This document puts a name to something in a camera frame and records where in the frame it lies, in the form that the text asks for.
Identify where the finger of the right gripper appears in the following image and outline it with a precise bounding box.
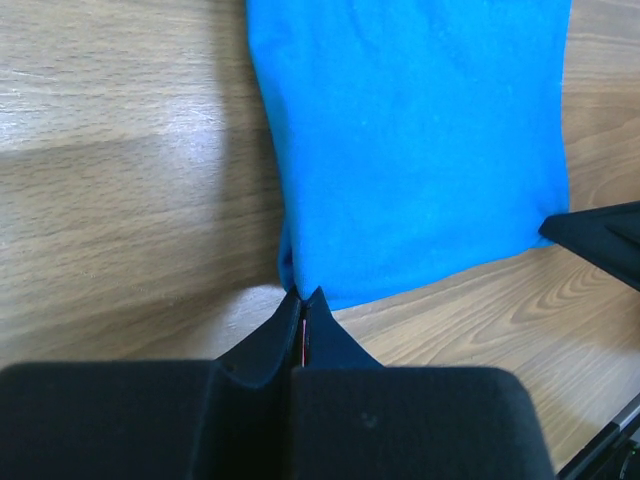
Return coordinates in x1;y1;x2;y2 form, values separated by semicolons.
539;201;640;290

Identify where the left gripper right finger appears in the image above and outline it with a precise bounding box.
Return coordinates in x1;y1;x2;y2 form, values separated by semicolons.
289;291;554;479

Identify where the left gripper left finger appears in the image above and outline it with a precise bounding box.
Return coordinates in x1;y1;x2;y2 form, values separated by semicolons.
1;291;302;479

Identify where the blue t-shirt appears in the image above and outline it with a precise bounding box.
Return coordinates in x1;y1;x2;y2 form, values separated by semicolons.
246;1;571;309

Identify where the aluminium frame rail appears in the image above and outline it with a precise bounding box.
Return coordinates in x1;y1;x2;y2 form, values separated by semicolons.
557;395;639;480

